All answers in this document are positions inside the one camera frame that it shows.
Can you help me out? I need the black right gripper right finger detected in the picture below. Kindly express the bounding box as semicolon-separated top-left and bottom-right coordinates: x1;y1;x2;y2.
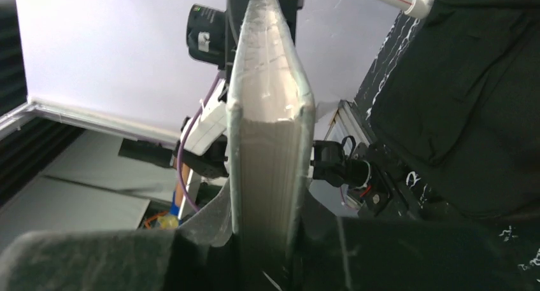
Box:
300;195;539;290

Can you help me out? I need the aluminium rail frame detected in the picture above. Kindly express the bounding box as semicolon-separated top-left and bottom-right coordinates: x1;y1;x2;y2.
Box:
1;98;181;149

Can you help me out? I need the pale green Gatsby book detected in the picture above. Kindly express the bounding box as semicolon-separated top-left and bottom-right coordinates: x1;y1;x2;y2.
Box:
226;0;315;258

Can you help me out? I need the black student backpack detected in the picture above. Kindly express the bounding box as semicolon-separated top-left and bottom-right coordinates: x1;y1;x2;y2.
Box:
370;0;539;218

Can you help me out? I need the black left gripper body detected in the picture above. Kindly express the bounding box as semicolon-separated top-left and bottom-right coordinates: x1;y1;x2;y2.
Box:
186;0;304;70

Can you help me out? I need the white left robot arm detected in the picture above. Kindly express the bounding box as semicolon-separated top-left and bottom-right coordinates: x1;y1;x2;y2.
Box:
174;0;249;178

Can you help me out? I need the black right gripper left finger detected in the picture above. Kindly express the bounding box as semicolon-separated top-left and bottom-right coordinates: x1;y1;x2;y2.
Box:
1;185;234;290

